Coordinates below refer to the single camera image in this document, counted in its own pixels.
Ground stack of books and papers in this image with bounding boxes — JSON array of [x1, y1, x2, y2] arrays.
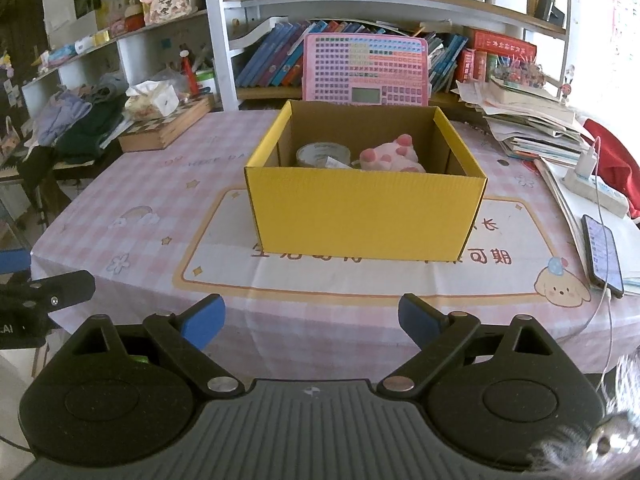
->
[[452, 72, 593, 161]]

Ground row of blue books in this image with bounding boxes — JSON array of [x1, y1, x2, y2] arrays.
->
[[235, 19, 468, 93]]

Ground black smartphone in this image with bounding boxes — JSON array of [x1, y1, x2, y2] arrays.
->
[[581, 214, 626, 298]]

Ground white power strip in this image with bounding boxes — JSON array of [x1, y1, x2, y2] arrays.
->
[[564, 169, 630, 218]]

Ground white plug-in charger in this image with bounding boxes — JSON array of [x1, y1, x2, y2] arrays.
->
[[577, 146, 599, 181]]

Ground pink learning tablet toy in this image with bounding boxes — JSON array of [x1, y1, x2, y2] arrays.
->
[[301, 33, 432, 107]]

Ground pink pig plush toy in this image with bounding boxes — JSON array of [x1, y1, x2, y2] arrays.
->
[[360, 133, 426, 173]]

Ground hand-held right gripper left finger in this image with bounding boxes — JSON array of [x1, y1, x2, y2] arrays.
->
[[60, 294, 246, 400]]

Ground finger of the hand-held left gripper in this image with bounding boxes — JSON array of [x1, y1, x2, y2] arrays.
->
[[0, 248, 32, 275], [0, 270, 96, 311]]

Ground pile of clothes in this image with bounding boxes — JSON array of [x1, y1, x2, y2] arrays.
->
[[22, 77, 126, 163]]

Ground white shelf unit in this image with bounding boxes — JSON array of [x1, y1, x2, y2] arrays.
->
[[200, 0, 581, 111]]

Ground red books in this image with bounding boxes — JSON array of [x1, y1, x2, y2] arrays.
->
[[457, 30, 538, 83]]

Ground yellow cardboard box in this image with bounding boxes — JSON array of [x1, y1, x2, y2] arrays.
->
[[244, 100, 488, 261]]

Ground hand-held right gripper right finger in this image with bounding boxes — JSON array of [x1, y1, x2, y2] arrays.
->
[[377, 294, 568, 400]]

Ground wooden chess box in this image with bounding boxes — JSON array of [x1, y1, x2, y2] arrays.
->
[[117, 94, 216, 152]]

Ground clear tape roll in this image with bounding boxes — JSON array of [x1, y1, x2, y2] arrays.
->
[[296, 142, 351, 168]]

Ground white tissue pack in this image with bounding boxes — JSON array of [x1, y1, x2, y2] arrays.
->
[[124, 80, 179, 120]]

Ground alphabet wall poster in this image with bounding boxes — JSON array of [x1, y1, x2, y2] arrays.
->
[[607, 0, 640, 91]]

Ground wooden side shelf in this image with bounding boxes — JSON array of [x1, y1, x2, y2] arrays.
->
[[20, 7, 211, 111]]

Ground white charging cable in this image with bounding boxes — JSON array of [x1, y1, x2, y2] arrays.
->
[[560, 135, 618, 376]]

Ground small black box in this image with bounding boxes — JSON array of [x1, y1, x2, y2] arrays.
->
[[535, 0, 566, 23]]

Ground colourful figurine display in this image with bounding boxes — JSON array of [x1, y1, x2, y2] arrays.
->
[[492, 55, 546, 89]]

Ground white notebook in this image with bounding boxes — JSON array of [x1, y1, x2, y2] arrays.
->
[[537, 157, 640, 291]]

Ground red cloth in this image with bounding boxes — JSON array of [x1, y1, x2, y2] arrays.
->
[[582, 119, 640, 218]]

